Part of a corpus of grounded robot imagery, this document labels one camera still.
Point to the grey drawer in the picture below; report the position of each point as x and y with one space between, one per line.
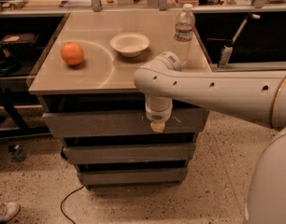
122 122
142 176
130 153

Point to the yellow foam-padded gripper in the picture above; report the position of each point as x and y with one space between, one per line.
158 116

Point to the white bowl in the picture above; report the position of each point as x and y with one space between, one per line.
130 44

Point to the small blue floor object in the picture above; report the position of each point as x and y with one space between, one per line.
16 152

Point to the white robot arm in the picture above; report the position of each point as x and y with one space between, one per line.
258 97

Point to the grey drawer cabinet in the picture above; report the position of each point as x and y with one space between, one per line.
104 69

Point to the white tube with black cap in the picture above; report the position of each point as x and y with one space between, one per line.
228 47

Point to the grey middle drawer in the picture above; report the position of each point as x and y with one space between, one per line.
130 153

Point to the white shoe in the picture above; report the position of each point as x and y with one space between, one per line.
9 211

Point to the clear plastic water bottle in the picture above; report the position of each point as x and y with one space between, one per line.
183 32

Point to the grey top drawer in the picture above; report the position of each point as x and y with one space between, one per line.
122 122

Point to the black chair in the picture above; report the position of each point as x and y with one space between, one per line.
20 58

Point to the grey bottom drawer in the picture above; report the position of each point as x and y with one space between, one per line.
142 176

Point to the orange fruit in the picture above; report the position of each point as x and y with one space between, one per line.
72 53

